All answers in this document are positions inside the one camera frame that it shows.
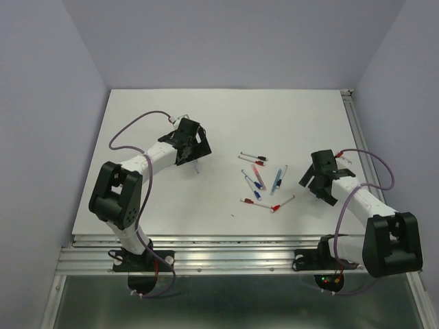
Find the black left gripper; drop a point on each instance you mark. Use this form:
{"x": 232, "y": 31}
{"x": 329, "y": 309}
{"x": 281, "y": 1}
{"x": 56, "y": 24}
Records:
{"x": 202, "y": 149}

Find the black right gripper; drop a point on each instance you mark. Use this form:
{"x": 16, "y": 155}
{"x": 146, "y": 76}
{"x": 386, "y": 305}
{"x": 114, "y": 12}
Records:
{"x": 321, "y": 193}

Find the red cap whiteboard marker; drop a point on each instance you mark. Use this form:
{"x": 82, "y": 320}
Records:
{"x": 254, "y": 161}

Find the red marker with end cap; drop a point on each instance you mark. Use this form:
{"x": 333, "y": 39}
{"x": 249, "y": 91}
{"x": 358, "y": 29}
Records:
{"x": 279, "y": 205}

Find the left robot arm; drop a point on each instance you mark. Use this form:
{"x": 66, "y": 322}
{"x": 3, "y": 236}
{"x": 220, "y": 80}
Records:
{"x": 116, "y": 196}

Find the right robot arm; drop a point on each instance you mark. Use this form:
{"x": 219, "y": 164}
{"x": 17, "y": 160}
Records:
{"x": 368, "y": 232}

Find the pink highlighter pen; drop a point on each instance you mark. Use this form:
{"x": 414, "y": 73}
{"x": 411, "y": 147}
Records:
{"x": 256, "y": 172}

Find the black marker beside highlighter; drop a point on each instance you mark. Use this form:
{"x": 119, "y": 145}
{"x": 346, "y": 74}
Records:
{"x": 281, "y": 176}

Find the black cap whiteboard marker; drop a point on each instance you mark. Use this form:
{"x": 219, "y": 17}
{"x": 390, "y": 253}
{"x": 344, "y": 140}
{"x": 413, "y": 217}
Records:
{"x": 259, "y": 158}

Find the blue cap whiteboard marker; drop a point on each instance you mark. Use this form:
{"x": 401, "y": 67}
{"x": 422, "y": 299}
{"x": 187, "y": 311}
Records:
{"x": 256, "y": 183}

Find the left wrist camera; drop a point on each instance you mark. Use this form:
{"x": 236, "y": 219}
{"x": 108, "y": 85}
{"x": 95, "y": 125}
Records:
{"x": 176, "y": 120}

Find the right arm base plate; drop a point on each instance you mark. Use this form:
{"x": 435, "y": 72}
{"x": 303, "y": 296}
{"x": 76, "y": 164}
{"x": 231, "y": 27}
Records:
{"x": 319, "y": 258}

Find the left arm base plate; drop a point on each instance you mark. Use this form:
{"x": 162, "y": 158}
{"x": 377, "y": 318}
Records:
{"x": 126, "y": 262}

